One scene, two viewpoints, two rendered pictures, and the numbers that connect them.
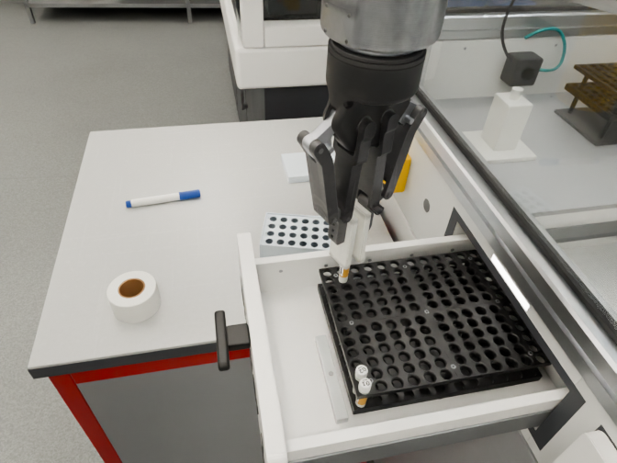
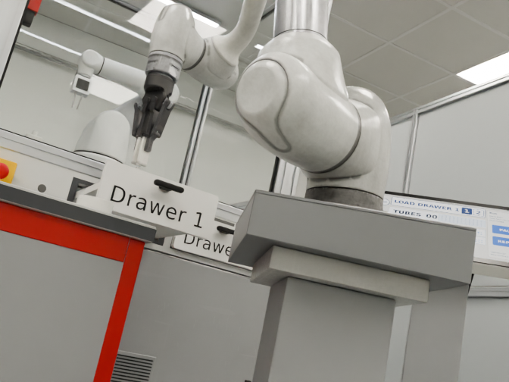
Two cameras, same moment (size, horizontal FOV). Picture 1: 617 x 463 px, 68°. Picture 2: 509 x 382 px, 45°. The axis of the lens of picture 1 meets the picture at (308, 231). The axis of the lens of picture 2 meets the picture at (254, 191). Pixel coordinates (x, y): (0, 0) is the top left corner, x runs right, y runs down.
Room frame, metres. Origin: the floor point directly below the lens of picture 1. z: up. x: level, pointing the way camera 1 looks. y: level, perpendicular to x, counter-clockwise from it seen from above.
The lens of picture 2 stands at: (0.43, 1.47, 0.58)
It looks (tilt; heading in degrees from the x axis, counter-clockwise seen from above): 15 degrees up; 256
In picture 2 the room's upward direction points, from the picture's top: 12 degrees clockwise
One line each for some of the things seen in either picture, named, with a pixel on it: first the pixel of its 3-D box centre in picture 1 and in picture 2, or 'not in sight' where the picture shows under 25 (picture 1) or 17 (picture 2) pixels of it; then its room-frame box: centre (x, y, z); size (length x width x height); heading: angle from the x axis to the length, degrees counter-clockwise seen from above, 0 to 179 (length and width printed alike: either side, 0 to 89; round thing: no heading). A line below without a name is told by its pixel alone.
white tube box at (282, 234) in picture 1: (298, 238); not in sight; (0.58, 0.02, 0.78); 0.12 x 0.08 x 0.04; 89
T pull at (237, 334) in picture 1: (232, 337); (167, 186); (0.29, 0.08, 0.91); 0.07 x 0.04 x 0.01; 14
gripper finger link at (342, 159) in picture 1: (347, 168); (154, 118); (0.35, -0.03, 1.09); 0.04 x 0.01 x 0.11; 38
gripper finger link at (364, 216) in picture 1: (355, 231); (139, 151); (0.36, -0.05, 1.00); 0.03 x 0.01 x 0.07; 38
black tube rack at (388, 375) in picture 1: (420, 327); not in sight; (0.34, -0.15, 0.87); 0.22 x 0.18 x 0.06; 104
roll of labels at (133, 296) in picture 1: (134, 296); (93, 210); (0.43, 0.26, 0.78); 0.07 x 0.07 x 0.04
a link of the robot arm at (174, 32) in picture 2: not in sight; (176, 35); (0.35, -0.05, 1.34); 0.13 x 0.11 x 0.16; 35
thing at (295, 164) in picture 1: (313, 165); not in sight; (0.82, 0.00, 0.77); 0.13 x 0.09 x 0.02; 105
